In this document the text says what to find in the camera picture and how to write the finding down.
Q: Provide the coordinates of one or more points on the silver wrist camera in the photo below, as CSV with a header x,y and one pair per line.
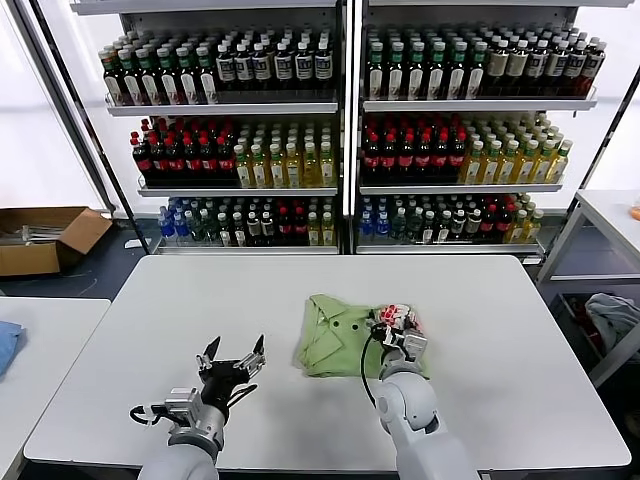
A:
x,y
416,345
182,402

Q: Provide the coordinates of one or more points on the dark bottle beige label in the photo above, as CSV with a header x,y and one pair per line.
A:
x,y
516,67
497,67

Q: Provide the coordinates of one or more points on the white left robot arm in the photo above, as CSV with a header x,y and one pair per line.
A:
x,y
175,465

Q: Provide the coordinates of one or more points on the dark drink bottle white cap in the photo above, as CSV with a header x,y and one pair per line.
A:
x,y
458,226
253,231
225,232
428,229
239,232
267,231
473,226
443,229

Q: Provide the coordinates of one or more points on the grey metal shelf unit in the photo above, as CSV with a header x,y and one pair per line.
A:
x,y
225,109
475,106

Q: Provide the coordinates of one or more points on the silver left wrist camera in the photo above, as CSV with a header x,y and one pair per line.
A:
x,y
182,402

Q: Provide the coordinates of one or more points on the red cap cola bottle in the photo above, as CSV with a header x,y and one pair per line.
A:
x,y
192,164
284,229
174,164
209,163
389,161
299,229
440,160
406,161
423,161
487,225
225,162
158,162
371,161
456,159
502,225
141,162

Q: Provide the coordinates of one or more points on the green polo shirt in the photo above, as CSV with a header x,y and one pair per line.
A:
x,y
330,345

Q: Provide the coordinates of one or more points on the red crumpled cloth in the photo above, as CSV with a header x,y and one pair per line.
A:
x,y
582,315

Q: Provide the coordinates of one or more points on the yellow juice bottle green label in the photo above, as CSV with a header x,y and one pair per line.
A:
x,y
260,170
526,167
313,231
277,170
327,168
543,166
534,229
311,169
327,231
489,167
559,165
507,167
294,169
517,229
471,167
243,170

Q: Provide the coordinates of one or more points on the brown cardboard box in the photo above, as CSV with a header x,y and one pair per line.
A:
x,y
30,260

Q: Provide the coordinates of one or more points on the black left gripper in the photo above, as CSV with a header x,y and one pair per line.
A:
x,y
225,380

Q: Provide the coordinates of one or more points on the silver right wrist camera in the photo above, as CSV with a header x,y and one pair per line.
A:
x,y
416,345

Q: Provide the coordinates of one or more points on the white paper scrap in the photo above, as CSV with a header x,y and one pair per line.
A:
x,y
133,244

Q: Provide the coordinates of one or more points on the dark storage crate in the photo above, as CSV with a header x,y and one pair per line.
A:
x,y
567,312

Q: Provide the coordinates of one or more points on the grey frame side table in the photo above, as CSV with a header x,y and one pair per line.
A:
x,y
607,215

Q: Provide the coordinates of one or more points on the dark tea bottle green cap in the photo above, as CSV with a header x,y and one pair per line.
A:
x,y
375,75
130,77
436,75
205,75
168,76
475,74
456,75
415,75
149,77
187,75
395,75
112,80

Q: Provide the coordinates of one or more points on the black slanted frame pole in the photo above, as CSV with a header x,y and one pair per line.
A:
x,y
598,150
89,125

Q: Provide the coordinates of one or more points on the dark bottle white blue label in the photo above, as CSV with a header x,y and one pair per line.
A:
x,y
536,66
591,65
243,69
303,66
283,67
555,66
574,66
322,65
225,70
261,68

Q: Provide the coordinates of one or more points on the grey metal parts bundle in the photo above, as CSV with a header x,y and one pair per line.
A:
x,y
35,234

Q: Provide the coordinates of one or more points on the blue folded cloth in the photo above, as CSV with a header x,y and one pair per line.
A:
x,y
7,345

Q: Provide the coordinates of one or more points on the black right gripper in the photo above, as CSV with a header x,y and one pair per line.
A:
x,y
390,337

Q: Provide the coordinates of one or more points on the silver frame pole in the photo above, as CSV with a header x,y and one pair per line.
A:
x,y
61,100

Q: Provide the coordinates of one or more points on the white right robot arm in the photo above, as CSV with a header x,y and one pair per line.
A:
x,y
410,400

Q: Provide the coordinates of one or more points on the green tinted water bottle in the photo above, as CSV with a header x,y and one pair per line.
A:
x,y
398,226
197,229
413,226
210,230

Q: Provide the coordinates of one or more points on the clear cup orange contents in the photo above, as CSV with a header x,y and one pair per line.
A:
x,y
635,212

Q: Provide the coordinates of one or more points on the blue water bottle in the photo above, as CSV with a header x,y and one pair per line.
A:
x,y
166,227
366,226
180,229
382,226

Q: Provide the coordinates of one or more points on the grey-blue crumpled cloth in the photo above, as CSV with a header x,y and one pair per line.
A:
x,y
610,312

